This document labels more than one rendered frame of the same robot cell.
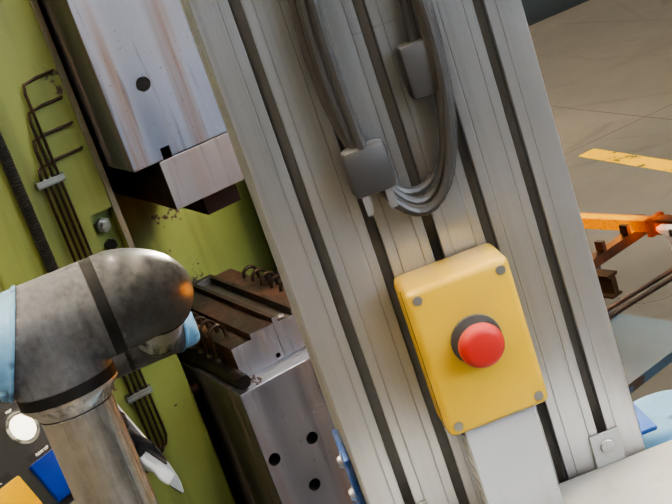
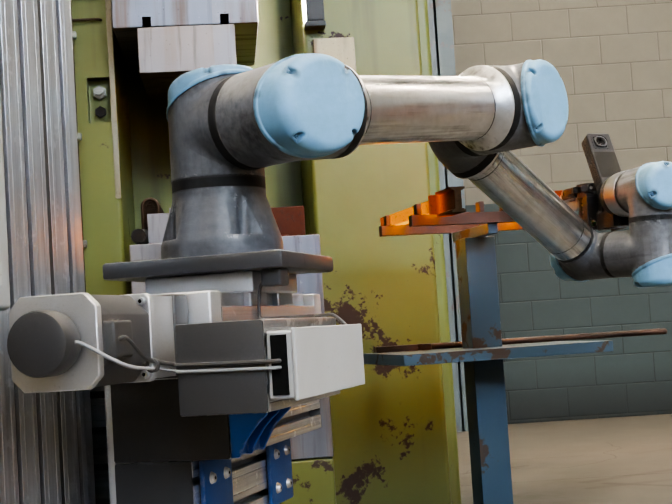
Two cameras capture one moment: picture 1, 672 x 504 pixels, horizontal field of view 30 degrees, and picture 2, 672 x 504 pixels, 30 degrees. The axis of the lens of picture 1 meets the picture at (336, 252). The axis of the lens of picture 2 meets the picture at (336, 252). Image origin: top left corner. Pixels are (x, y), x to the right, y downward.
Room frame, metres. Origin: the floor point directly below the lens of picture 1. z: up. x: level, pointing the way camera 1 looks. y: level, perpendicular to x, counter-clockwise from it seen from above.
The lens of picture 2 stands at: (-0.06, -0.93, 0.73)
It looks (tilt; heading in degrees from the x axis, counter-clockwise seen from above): 3 degrees up; 19
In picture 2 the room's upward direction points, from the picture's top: 4 degrees counter-clockwise
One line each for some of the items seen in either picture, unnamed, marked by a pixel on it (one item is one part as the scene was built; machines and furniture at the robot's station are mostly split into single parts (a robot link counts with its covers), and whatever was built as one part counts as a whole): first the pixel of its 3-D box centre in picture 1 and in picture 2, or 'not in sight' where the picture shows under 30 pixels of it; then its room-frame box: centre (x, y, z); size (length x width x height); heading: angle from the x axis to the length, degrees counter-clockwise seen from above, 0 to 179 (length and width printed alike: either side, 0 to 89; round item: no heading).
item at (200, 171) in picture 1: (174, 157); (190, 69); (2.46, 0.24, 1.32); 0.42 x 0.20 x 0.10; 24
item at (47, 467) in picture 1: (59, 472); not in sight; (1.88, 0.54, 1.01); 0.07 x 0.05 x 0.07; 139
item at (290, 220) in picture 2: not in sight; (283, 224); (2.39, 0.02, 0.95); 0.12 x 0.09 x 0.07; 24
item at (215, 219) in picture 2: not in sight; (220, 220); (1.36, -0.30, 0.87); 0.15 x 0.15 x 0.10
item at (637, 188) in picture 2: not in sight; (651, 189); (1.97, -0.77, 0.91); 0.11 x 0.08 x 0.09; 33
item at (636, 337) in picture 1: (586, 366); (482, 352); (2.31, -0.41, 0.66); 0.40 x 0.30 x 0.02; 122
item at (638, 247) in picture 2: not in sight; (646, 252); (1.98, -0.75, 0.81); 0.11 x 0.08 x 0.11; 62
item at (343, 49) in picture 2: not in sight; (335, 77); (2.51, -0.08, 1.27); 0.09 x 0.02 x 0.17; 114
